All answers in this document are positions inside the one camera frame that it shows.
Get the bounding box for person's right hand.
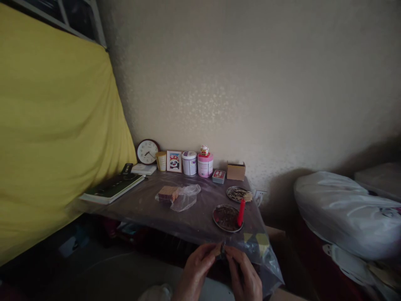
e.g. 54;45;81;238
224;246;264;301

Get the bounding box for person's left hand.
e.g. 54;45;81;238
175;243;221;301

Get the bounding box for person's right fingers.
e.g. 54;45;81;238
224;246;249;273

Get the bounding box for person's left fingers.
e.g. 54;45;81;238
197;243;221;265

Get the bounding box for round metal plate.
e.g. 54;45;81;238
213;204;245;233

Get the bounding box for clear plastic table cover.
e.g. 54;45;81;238
78;171;285;297

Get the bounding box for clear plastic bag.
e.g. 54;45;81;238
155;184;202;213

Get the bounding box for plate of wooden sticks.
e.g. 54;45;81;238
226;186;254;203

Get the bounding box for stack of square biscuits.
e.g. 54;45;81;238
157;186;184;204

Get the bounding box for small open cardboard box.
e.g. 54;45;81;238
226;161;246;182

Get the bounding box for pink canister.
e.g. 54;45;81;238
197;153;214;179

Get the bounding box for white canister with purple lid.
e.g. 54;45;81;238
181;150;198;176

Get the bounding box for yellow cylindrical can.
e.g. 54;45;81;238
155;151;168;172

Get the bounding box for flat white box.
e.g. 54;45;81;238
131;163;157;176

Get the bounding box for large white book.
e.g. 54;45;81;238
78;174;147;205

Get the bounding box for large white plastic bag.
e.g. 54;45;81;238
294;171;401;261

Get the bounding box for white patterned bedding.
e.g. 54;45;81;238
322;243;401;301

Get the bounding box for yellow curtain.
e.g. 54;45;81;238
0;3;138;267

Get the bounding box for panda picture in frame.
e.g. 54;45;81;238
166;150;183;173

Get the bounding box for round wall clock, dark rim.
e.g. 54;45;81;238
136;139;161;165

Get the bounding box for window with white frame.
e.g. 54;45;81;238
12;0;108;49

